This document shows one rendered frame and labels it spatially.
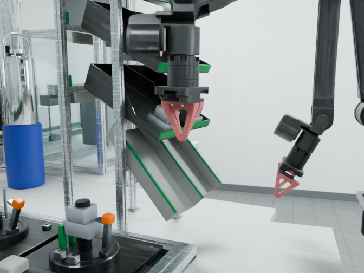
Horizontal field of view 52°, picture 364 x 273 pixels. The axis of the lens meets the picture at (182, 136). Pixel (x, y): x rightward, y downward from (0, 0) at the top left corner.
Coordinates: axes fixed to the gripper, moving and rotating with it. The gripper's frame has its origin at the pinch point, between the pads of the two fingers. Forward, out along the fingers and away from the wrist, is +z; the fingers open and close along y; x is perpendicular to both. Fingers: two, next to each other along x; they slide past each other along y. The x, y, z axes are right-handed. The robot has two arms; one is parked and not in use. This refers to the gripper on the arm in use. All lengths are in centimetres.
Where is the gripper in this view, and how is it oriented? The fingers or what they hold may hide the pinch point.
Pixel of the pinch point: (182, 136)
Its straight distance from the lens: 69.1
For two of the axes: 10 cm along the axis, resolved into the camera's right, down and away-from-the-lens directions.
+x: 9.1, 0.9, -4.1
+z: -0.2, 9.9, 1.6
